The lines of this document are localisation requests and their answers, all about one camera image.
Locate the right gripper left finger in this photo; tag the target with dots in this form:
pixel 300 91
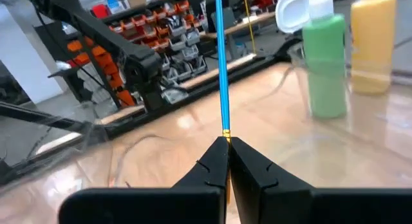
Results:
pixel 161 204

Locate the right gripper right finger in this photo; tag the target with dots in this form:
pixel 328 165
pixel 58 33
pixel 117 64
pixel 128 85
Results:
pixel 289 204

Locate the blue paintbrush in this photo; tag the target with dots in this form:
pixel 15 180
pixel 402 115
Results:
pixel 222 72

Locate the green paint bottle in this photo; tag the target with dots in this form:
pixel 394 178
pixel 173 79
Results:
pixel 325 63

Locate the yellow paint bottle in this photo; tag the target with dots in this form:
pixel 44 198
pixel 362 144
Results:
pixel 373 43

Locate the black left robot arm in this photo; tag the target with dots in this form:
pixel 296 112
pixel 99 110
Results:
pixel 96 29

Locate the clear plastic bin left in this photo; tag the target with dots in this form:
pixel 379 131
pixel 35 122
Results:
pixel 193 93

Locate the shelf with orange bins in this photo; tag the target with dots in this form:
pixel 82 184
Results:
pixel 180 34

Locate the wooden desk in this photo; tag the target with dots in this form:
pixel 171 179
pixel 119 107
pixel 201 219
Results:
pixel 264 18

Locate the white trash can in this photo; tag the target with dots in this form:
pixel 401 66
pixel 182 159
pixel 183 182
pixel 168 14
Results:
pixel 294 11

